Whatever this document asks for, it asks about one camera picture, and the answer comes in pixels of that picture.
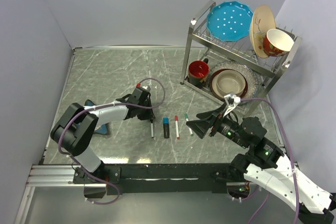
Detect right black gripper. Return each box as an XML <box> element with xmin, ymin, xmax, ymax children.
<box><xmin>185</xmin><ymin>102</ymin><xmax>248</xmax><ymax>147</ymax></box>

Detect white thin pen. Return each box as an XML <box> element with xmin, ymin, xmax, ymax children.
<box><xmin>150</xmin><ymin>123</ymin><xmax>154</xmax><ymax>138</ymax></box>

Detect white green marker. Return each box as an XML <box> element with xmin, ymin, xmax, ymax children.
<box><xmin>188</xmin><ymin>127</ymin><xmax>194</xmax><ymax>136</ymax></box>

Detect black blue highlighter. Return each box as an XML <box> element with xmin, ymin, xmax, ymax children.
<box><xmin>163</xmin><ymin>123</ymin><xmax>170</xmax><ymax>138</ymax></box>

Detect white red acrylic marker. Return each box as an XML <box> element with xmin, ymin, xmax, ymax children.
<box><xmin>175</xmin><ymin>120</ymin><xmax>180</xmax><ymax>140</ymax></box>

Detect blue pen cap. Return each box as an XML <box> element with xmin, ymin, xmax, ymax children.
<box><xmin>163</xmin><ymin>117</ymin><xmax>169</xmax><ymax>124</ymax></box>

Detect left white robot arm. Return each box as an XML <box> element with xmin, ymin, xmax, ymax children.
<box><xmin>50</xmin><ymin>84</ymin><xmax>155</xmax><ymax>183</ymax></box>

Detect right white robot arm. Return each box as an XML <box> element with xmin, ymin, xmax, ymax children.
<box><xmin>186</xmin><ymin>105</ymin><xmax>335</xmax><ymax>223</ymax></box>

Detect red rimmed plate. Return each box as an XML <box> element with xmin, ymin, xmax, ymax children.
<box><xmin>209</xmin><ymin>69</ymin><xmax>248</xmax><ymax>100</ymax></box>

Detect blue star dish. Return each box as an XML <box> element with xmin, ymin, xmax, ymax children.
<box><xmin>85</xmin><ymin>99</ymin><xmax>110</xmax><ymax>136</ymax></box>

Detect beige bowl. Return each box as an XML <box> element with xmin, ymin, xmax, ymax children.
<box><xmin>214</xmin><ymin>69</ymin><xmax>246</xmax><ymax>98</ymax></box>

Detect red black mug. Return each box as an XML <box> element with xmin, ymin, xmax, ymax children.
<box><xmin>188</xmin><ymin>58</ymin><xmax>209</xmax><ymax>88</ymax></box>

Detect steel dish rack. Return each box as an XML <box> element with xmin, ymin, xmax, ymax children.
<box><xmin>180</xmin><ymin>0</ymin><xmax>303</xmax><ymax>114</ymax></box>

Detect glass patterned plate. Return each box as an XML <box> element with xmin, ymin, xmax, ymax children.
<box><xmin>206</xmin><ymin>61</ymin><xmax>260</xmax><ymax>101</ymax></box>

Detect black base bar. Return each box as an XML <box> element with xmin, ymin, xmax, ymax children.
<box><xmin>70</xmin><ymin>163</ymin><xmax>263</xmax><ymax>196</ymax></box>

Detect blue polka dot plate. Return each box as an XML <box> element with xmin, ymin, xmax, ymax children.
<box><xmin>206</xmin><ymin>1</ymin><xmax>254</xmax><ymax>42</ymax></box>

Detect red floral bowl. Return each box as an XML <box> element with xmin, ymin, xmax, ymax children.
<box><xmin>263</xmin><ymin>28</ymin><xmax>295</xmax><ymax>57</ymax></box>

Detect cream floral plate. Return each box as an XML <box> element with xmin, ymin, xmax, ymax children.
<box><xmin>249</xmin><ymin>5</ymin><xmax>276</xmax><ymax>58</ymax></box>

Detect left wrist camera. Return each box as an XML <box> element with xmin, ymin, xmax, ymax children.
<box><xmin>136</xmin><ymin>83</ymin><xmax>151</xmax><ymax>92</ymax></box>

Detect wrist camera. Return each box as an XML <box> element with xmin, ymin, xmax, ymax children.
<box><xmin>136</xmin><ymin>83</ymin><xmax>151</xmax><ymax>92</ymax></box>
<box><xmin>224</xmin><ymin>93</ymin><xmax>241</xmax><ymax>116</ymax></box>

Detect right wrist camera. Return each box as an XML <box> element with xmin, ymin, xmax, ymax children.
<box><xmin>224</xmin><ymin>93</ymin><xmax>241</xmax><ymax>116</ymax></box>

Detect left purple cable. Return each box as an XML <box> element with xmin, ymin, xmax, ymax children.
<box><xmin>57</xmin><ymin>77</ymin><xmax>166</xmax><ymax>206</ymax></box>

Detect purple cable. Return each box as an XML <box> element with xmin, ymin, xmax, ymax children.
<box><xmin>57</xmin><ymin>77</ymin><xmax>166</xmax><ymax>206</ymax></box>
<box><xmin>240</xmin><ymin>97</ymin><xmax>300</xmax><ymax>224</ymax></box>

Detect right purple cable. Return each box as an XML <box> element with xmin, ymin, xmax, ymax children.
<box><xmin>240</xmin><ymin>97</ymin><xmax>300</xmax><ymax>224</ymax></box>

